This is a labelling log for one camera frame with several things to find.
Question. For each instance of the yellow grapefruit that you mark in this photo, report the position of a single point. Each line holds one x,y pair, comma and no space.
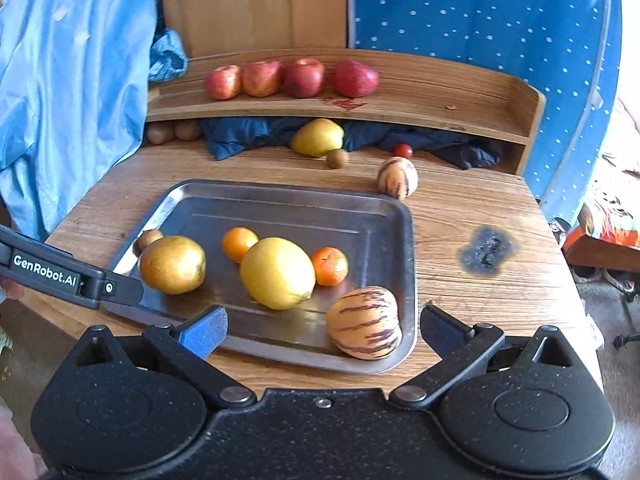
277,273

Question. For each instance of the black office chair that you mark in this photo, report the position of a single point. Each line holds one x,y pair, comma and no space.
611,302

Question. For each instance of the red cherry tomato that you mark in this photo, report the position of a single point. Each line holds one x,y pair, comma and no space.
403,150

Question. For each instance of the kiwi under shelf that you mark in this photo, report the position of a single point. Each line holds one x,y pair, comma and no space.
159,133
187,130

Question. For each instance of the kiwi under shelf right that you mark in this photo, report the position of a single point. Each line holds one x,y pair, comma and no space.
187,130

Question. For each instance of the light blue coat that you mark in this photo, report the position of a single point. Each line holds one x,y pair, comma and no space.
74,78

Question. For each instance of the person's left hand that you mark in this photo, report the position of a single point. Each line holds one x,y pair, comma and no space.
17,459

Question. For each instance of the kiwi under shelf left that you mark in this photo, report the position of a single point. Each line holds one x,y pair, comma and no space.
159,133

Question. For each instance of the round red apple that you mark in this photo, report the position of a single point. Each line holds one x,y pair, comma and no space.
303,78

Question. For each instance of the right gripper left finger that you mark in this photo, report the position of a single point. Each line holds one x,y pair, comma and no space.
182,351

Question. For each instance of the striped pepino melon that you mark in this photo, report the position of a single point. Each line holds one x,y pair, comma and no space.
397,178
365,323

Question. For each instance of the wooden back board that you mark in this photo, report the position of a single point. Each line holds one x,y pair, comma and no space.
208,27

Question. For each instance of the colourful patterned cloth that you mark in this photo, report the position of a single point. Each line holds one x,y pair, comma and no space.
607,229

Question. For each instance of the dark blue jacket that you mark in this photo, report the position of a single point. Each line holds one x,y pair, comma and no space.
230,136

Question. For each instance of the yellow pear front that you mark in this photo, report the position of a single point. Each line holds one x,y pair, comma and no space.
173,265

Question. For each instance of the pale red apple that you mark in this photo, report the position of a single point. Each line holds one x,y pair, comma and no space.
262,79

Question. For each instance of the small orange mandarin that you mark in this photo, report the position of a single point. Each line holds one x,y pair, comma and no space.
330,266

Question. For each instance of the metal baking tray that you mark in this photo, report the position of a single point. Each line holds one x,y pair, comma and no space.
374,232

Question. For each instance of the yellow pear back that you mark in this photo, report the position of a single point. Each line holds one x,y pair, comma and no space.
318,138

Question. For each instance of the brown kiwi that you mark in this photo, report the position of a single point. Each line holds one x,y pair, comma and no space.
146,238
337,159

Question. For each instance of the dark red apple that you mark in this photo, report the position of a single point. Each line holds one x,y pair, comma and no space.
355,79

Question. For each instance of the leftmost pale apple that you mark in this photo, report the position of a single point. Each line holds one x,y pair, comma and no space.
224,82

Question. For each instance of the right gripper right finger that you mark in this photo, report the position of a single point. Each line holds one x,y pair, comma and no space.
464,352

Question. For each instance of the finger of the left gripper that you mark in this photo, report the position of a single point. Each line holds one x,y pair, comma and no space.
58,274

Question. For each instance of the yellow pear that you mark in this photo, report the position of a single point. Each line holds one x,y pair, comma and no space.
173,265
318,138

